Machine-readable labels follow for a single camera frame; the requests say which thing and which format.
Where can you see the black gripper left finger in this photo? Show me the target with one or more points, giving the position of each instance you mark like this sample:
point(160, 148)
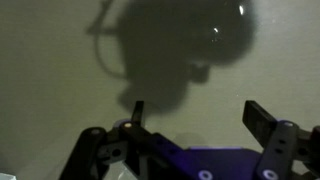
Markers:
point(100, 150)

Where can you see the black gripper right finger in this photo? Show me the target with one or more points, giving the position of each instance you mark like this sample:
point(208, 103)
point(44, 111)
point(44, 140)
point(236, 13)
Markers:
point(276, 150)

